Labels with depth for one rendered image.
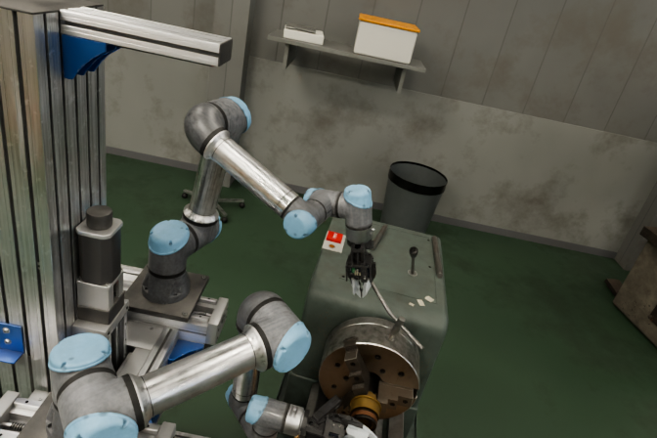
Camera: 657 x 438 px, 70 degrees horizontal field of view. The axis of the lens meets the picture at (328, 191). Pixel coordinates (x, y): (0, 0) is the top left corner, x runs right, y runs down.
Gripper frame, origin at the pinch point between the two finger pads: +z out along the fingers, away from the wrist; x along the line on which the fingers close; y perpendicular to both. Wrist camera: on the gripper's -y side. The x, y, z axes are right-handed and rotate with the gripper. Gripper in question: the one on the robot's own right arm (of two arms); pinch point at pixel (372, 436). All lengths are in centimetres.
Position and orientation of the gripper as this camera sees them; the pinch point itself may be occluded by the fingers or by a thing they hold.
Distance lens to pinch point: 146.3
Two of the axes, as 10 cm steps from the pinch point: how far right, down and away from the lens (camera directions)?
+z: 9.7, 2.4, -0.7
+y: -1.7, 4.0, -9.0
